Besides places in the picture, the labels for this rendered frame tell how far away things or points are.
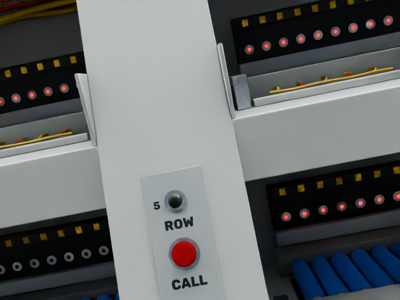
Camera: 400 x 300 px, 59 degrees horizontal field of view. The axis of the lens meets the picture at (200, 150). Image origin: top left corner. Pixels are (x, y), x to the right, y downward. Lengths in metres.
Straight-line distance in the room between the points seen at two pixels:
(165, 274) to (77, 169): 0.09
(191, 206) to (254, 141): 0.06
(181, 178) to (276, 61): 0.24
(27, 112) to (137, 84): 0.25
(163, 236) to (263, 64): 0.26
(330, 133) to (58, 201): 0.19
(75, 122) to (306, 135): 0.20
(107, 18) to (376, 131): 0.20
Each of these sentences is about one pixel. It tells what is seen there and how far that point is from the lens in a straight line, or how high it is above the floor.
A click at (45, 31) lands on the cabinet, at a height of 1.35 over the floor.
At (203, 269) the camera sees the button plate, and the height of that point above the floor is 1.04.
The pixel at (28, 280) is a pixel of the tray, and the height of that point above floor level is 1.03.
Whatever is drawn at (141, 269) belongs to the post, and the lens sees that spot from 0.24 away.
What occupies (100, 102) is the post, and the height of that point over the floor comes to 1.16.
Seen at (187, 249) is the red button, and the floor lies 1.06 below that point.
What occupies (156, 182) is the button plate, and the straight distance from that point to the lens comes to 0.24.
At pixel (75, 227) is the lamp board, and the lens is 0.42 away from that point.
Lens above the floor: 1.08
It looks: 9 degrees up
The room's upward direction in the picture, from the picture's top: 11 degrees counter-clockwise
